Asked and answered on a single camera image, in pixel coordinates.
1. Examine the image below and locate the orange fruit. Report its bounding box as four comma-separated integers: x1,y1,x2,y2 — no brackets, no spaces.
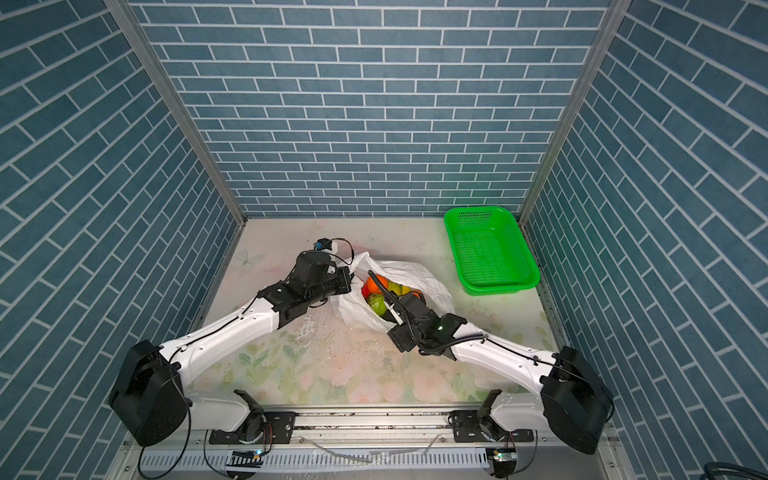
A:
365,274,389,295

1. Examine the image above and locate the white slotted cable duct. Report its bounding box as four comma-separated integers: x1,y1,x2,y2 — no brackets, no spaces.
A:
140,447,489,475

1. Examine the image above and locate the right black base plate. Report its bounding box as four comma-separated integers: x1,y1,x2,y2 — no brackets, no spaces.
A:
448,410,534,443

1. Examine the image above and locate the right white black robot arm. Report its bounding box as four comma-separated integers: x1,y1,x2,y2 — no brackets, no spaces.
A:
369,272,615,454

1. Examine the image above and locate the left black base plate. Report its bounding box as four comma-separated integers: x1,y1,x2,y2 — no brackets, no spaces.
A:
207,411,297,446

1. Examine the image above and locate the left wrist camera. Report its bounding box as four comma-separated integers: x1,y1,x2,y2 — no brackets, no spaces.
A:
314,238,333,251

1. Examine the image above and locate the green fruit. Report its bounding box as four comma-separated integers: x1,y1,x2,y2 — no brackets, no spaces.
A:
366,293,388,318

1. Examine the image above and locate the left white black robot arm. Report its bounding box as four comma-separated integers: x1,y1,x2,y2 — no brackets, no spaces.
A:
109,250,353,447

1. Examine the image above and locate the aluminium front rail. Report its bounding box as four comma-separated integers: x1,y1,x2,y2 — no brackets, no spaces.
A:
106,404,634,479

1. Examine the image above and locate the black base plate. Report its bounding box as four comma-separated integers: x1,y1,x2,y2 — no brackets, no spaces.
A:
207,411,297,446
448,410,534,443

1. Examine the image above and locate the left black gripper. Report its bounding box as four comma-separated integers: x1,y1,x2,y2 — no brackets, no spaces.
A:
305,265,357,307

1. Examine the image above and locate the green plastic basket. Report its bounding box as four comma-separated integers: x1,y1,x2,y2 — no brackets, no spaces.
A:
443,206,540,296

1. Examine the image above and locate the white plastic bag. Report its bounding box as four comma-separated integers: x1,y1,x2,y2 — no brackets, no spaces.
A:
330,252,455,333

